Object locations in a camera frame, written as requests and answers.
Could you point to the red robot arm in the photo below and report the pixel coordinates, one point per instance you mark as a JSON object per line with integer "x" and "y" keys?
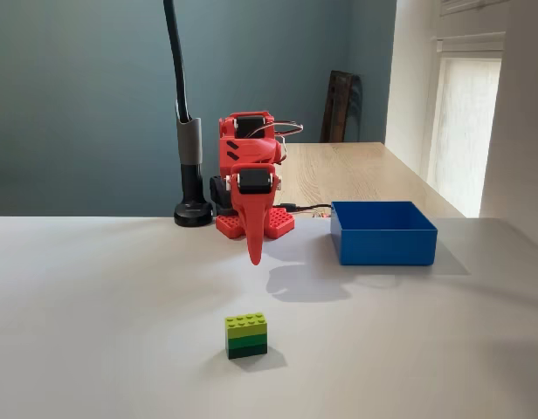
{"x": 251, "y": 148}

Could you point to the blue plastic box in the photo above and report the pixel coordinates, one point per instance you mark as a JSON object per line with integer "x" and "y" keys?
{"x": 384, "y": 235}

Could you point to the red perforated robot base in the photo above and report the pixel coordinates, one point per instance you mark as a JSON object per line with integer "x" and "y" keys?
{"x": 280, "y": 222}

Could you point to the white roller blind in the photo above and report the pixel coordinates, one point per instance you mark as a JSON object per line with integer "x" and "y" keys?
{"x": 470, "y": 131}

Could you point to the black table clamp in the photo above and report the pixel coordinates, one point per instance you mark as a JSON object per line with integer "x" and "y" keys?
{"x": 217, "y": 192}

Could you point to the light wooden table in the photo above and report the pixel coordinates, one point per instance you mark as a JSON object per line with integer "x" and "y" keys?
{"x": 360, "y": 174}

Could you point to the green lego brick stack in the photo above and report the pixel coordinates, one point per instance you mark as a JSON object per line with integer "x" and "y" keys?
{"x": 246, "y": 335}

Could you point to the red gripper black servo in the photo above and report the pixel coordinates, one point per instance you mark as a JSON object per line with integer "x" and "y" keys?
{"x": 252, "y": 182}

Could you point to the black round object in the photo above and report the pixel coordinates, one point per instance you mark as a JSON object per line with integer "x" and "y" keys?
{"x": 189, "y": 144}

